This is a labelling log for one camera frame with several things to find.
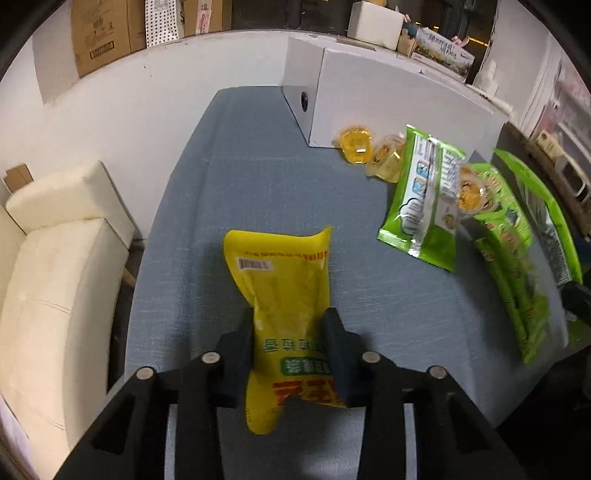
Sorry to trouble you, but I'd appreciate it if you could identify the white storage box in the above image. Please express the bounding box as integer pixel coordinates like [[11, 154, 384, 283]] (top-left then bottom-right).
[[283, 35, 508, 159]]

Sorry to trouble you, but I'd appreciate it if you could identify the printed long carton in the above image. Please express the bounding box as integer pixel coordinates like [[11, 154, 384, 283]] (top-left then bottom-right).
[[411, 28, 475, 83]]

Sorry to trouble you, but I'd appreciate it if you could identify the small brown cardboard box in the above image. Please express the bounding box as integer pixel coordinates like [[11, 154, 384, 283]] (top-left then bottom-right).
[[182, 0, 232, 37]]

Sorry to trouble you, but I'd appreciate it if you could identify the white perforated board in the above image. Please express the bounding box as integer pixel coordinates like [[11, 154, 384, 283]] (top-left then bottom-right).
[[144, 0, 184, 48]]

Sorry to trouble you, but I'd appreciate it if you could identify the white cube box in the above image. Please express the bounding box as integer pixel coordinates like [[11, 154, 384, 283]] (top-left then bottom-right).
[[346, 1, 405, 50]]

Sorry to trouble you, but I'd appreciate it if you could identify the blue grey table cloth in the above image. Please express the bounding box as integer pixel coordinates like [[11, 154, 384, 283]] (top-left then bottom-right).
[[125, 87, 568, 479]]

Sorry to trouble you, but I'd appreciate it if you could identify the yellow snack bag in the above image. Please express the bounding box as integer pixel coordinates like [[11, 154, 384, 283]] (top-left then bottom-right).
[[223, 228, 344, 435]]

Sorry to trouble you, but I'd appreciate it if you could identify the green seaweed snack bag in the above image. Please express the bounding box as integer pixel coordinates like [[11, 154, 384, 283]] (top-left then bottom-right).
[[378, 125, 467, 272], [468, 163, 550, 365], [494, 148, 583, 287]]

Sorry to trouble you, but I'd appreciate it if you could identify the wooden side shelf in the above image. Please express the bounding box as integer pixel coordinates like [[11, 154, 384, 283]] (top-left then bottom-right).
[[498, 120, 591, 241]]

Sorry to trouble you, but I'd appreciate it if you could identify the large brown cardboard box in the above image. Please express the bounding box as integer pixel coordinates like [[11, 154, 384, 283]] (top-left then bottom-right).
[[71, 0, 146, 77]]

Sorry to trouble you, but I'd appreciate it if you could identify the yellow jelly cup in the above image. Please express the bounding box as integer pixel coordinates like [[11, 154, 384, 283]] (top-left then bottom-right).
[[459, 164, 497, 216], [338, 125, 373, 164], [365, 134, 406, 184]]

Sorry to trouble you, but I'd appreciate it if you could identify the cream white sofa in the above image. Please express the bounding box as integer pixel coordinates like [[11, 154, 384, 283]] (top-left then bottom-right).
[[1, 161, 135, 479]]

